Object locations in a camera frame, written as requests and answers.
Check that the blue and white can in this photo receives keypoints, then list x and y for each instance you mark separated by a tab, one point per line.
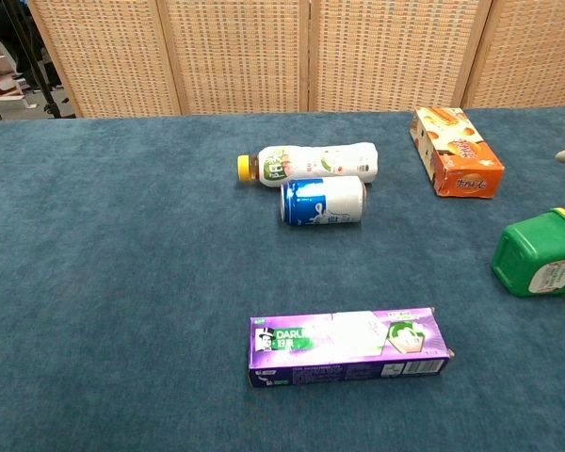
325	201

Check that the orange snack box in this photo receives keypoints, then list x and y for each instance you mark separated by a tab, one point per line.
461	155

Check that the purple toothpaste box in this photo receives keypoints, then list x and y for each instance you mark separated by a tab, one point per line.
343	343

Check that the white bottle with yellow cap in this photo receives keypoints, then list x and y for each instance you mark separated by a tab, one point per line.
311	164

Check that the green tub with yellow lid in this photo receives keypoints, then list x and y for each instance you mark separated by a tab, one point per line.
537	254

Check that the white shelf with clutter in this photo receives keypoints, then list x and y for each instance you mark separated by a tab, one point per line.
2	80

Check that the black tripod stand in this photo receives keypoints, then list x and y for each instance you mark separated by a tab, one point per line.
35	61

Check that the wooden rattan folding screen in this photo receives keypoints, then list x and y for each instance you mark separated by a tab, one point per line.
282	54

